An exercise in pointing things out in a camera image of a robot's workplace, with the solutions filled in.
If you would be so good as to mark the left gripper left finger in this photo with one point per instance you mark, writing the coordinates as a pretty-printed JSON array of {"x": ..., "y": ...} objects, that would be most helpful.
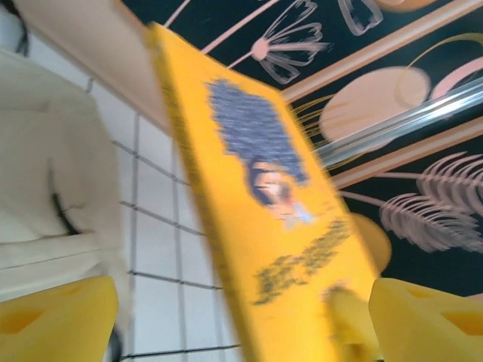
[{"x": 53, "y": 328}]

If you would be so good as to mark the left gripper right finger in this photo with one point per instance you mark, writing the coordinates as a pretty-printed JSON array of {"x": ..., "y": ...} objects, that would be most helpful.
[{"x": 430, "y": 332}]

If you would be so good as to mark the yellow book blue scribble cover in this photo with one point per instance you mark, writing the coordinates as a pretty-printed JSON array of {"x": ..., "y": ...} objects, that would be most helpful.
[{"x": 264, "y": 226}]

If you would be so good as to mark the beige canvas backpack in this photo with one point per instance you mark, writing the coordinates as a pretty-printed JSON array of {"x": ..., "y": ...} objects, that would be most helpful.
[{"x": 45, "y": 169}]

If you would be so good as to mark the aluminium frame post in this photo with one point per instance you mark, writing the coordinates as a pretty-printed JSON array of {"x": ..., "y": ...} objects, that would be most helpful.
[{"x": 407, "y": 128}]

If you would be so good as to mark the wall panel orange oval fern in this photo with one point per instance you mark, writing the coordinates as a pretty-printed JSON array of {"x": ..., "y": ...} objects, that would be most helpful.
[{"x": 434, "y": 264}]

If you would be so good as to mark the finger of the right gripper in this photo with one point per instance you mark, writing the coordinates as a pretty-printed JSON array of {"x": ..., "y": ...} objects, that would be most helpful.
[{"x": 351, "y": 320}]

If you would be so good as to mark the wall panel pink circle gold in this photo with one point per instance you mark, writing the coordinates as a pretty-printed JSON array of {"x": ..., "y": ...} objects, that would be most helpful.
[{"x": 358, "y": 109}]

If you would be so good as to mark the wall panel two pink flowers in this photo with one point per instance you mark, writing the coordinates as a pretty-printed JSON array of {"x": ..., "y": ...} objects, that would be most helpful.
[{"x": 211, "y": 22}]

